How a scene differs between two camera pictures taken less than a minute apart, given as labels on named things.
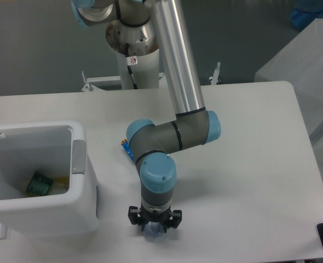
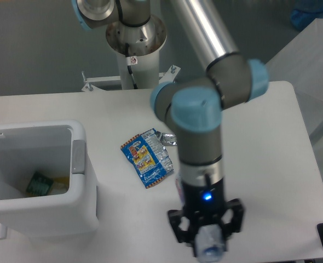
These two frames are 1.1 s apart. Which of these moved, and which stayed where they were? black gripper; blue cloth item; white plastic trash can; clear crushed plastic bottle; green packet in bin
Moved: clear crushed plastic bottle; black gripper
Stayed: green packet in bin; white plastic trash can; blue cloth item
